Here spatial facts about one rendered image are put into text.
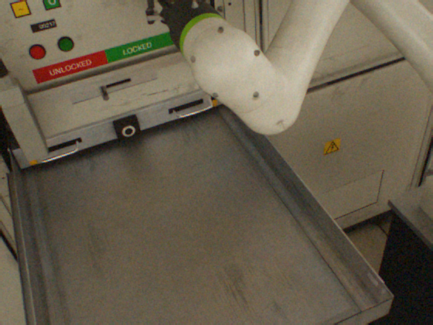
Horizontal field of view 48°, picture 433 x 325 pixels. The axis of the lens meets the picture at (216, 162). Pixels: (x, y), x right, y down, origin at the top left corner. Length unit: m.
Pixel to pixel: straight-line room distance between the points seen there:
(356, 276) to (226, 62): 0.47
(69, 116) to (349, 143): 0.92
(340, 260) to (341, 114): 0.70
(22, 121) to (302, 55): 0.57
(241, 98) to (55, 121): 0.57
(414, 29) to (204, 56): 0.57
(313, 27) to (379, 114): 0.85
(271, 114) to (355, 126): 0.86
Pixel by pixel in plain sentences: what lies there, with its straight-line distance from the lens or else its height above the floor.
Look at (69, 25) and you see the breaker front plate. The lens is 1.09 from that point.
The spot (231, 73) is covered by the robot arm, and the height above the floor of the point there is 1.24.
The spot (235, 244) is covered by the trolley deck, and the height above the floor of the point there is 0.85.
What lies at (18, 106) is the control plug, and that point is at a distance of 1.04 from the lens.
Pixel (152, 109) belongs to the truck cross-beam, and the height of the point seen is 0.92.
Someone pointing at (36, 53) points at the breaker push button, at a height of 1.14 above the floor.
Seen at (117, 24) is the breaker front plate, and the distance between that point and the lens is 1.11.
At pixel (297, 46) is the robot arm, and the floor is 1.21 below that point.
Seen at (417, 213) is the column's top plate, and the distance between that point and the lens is 1.20.
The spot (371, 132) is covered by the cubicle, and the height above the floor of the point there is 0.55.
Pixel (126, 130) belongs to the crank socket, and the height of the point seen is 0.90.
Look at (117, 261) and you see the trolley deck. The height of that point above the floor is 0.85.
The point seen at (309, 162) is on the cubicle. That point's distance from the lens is 1.62.
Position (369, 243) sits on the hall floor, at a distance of 2.08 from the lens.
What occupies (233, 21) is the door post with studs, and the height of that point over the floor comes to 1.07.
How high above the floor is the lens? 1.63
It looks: 43 degrees down
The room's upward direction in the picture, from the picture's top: 7 degrees counter-clockwise
